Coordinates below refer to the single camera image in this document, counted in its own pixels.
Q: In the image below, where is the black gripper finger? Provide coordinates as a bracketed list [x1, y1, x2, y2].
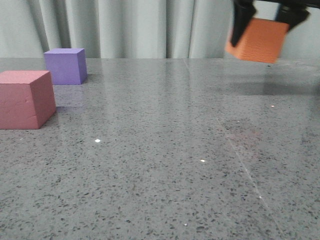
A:
[230, 0, 257, 47]
[275, 3, 310, 31]

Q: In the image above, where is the orange foam cube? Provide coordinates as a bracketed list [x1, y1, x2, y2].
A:
[225, 18, 289, 64]

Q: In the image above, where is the purple foam cube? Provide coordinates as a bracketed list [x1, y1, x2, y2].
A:
[44, 48, 88, 85]

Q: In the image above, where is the pink foam cube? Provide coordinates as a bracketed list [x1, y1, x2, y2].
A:
[0, 70, 56, 130]

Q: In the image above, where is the pale green curtain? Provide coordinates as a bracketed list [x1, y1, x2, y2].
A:
[0, 0, 320, 60]

